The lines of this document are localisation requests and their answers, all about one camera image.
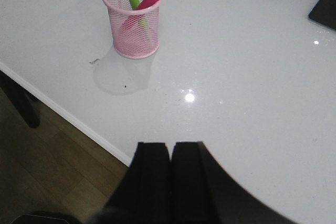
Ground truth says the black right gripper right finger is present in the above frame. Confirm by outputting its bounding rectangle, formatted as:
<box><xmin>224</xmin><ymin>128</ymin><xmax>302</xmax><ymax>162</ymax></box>
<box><xmin>172</xmin><ymin>142</ymin><xmax>292</xmax><ymax>223</ymax></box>

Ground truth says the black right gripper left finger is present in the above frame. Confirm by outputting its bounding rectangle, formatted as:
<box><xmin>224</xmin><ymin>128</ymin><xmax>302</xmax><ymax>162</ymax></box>
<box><xmin>89</xmin><ymin>142</ymin><xmax>171</xmax><ymax>223</ymax></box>

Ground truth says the pink mesh pen holder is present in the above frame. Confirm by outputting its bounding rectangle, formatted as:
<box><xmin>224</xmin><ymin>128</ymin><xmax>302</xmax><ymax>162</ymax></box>
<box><xmin>103</xmin><ymin>0</ymin><xmax>161</xmax><ymax>59</ymax></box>

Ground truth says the pink red pen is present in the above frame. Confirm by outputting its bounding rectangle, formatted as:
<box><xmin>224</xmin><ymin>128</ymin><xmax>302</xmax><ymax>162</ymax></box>
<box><xmin>122</xmin><ymin>0</ymin><xmax>159</xmax><ymax>30</ymax></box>

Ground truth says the black mouse pad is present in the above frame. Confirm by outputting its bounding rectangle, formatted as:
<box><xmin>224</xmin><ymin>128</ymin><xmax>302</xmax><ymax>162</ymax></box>
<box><xmin>308</xmin><ymin>0</ymin><xmax>335</xmax><ymax>30</ymax></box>

